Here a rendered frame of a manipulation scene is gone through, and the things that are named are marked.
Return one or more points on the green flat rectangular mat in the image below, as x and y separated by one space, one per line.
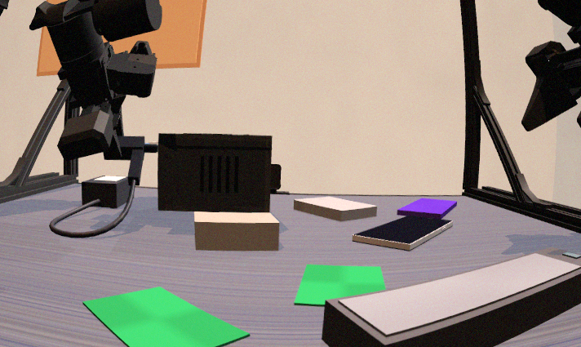
156 318

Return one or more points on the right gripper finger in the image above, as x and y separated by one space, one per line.
116 107
114 150

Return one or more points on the purple flat slab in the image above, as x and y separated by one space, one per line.
425 207

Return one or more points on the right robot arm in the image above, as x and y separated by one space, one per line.
76 28

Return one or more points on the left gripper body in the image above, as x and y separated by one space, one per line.
566 63

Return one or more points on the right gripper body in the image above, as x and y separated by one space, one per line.
91 132

